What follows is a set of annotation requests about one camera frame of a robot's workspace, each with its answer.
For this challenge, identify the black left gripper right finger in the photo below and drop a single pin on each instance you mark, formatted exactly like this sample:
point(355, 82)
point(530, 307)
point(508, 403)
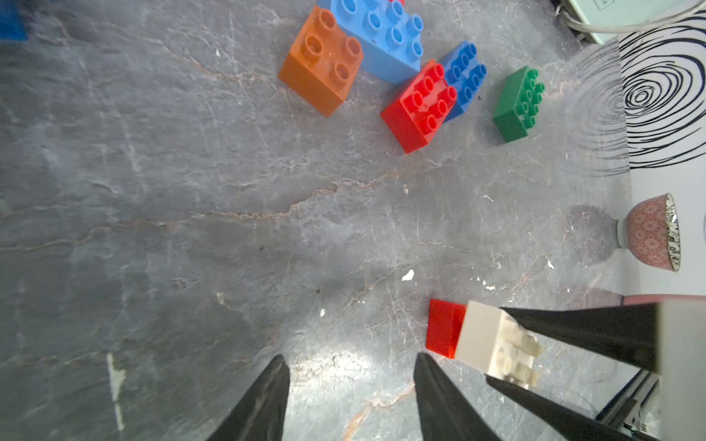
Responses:
point(444, 413)

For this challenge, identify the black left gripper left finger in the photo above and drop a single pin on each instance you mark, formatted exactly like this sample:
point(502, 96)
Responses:
point(261, 412)

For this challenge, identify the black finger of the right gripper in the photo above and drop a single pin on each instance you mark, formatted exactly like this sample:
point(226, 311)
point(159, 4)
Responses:
point(568, 423)
point(628, 334)

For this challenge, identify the white lego brick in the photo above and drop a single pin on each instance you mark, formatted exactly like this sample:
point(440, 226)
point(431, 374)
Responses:
point(494, 343)

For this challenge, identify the small red lego brick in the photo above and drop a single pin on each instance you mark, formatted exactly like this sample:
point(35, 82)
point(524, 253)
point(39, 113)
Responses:
point(445, 320)

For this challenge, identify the red lego brick long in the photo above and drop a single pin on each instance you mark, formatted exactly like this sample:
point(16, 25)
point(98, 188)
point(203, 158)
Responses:
point(419, 110)

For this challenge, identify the green lego brick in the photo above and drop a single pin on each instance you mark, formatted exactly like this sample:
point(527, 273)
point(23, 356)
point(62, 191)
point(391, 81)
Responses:
point(519, 104)

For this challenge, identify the brown lego brick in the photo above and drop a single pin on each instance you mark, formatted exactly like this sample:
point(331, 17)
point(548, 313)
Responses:
point(322, 63)

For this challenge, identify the light blue long lego brick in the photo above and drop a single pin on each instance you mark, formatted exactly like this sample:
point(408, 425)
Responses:
point(390, 38)

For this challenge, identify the pink plastic cup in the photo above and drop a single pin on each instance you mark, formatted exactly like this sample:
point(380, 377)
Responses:
point(656, 298)

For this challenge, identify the patterned ceramic bowl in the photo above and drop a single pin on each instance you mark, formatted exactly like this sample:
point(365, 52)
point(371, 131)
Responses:
point(651, 233)

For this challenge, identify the mint green toaster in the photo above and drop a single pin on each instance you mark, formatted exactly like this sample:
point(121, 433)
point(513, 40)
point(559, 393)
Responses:
point(598, 21)

